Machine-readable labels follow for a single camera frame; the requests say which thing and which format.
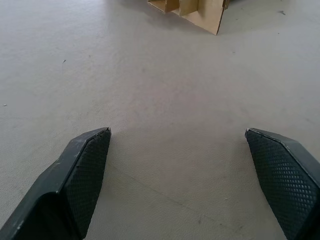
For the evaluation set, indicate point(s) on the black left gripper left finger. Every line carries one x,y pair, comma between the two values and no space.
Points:
62,185

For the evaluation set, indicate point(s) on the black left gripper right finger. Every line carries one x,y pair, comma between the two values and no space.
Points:
285,175

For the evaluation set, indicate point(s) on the cardboard box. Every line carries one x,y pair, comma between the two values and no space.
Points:
192,12

